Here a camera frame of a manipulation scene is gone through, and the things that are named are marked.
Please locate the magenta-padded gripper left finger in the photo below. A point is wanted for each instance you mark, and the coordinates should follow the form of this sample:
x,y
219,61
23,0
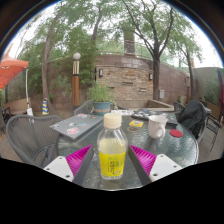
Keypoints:
x,y
57,166

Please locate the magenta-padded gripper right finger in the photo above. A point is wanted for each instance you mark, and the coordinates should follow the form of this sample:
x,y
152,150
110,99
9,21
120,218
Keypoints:
x,y
165,165

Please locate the clear bottle with yellow label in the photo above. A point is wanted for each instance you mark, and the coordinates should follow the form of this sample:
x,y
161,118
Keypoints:
x,y
112,160

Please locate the flat round red coaster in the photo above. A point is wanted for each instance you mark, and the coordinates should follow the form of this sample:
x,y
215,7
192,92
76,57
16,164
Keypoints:
x,y
176,133

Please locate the white mug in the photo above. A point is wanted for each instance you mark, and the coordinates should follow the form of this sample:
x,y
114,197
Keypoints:
x,y
156,128

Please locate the grey mesh chair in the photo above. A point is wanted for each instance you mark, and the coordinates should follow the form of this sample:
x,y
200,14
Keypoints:
x,y
83,107
28,133
201,131

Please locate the grey laptop with stickers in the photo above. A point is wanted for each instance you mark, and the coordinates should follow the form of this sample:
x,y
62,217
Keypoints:
x,y
75,125

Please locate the yellow card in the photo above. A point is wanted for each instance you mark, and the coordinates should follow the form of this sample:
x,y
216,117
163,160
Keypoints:
x,y
136,123

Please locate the black laptop with stickers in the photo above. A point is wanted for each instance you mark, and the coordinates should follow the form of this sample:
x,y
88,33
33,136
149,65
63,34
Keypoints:
x,y
146,115

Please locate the black jacket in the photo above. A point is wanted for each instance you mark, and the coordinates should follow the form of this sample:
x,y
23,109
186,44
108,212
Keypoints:
x,y
192,116

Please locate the blue and yellow striped bollard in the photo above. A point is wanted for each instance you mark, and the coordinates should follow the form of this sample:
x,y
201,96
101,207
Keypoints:
x,y
45,107

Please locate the black metal chair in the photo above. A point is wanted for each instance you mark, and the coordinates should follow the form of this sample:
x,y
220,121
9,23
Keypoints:
x,y
215,125

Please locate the white sticker sheet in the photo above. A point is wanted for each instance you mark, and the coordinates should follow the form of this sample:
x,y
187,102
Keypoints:
x,y
124,112

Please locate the green plant in blue pot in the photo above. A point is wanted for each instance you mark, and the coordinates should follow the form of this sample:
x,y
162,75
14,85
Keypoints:
x,y
101,96

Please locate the tree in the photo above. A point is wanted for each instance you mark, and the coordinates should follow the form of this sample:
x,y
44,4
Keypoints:
x,y
156,76
46,66

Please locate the orange parasol with white pole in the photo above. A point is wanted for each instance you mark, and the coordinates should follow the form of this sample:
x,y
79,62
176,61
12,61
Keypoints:
x,y
11,68

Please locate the grey wall box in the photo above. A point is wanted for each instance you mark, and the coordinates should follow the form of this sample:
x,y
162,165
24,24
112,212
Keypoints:
x,y
162,94

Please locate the wall lamp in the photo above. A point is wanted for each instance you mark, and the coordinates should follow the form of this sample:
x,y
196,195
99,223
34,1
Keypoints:
x,y
100,72
150,76

